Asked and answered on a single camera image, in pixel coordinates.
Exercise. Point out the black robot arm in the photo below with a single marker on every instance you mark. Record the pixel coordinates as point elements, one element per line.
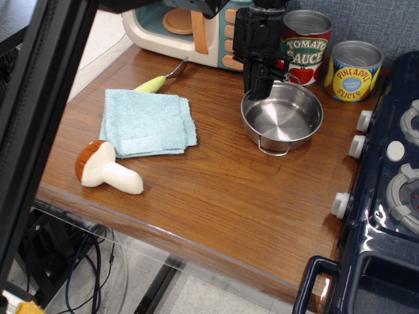
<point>180,219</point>

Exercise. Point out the stainless steel pot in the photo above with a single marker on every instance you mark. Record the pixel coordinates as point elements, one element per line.
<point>284,121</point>

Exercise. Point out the pineapple slices can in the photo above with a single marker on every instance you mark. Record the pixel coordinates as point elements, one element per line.
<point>353,70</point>

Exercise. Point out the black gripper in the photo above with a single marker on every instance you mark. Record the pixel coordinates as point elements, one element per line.
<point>257,34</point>

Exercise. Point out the toy microwave oven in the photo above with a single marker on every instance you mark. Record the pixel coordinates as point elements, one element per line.
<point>178,33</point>

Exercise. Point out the light blue folded cloth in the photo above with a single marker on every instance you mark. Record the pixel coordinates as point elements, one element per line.
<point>140,124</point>

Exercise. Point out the tomato sauce can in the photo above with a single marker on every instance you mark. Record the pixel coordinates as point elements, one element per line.
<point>305,36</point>

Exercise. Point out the green handled spoon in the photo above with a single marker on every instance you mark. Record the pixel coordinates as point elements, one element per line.
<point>156,83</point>

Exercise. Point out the dark blue toy stove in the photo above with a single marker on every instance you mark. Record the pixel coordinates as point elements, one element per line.
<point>377,266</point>

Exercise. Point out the plush mushroom toy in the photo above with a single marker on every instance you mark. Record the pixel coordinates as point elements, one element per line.
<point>96,164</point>

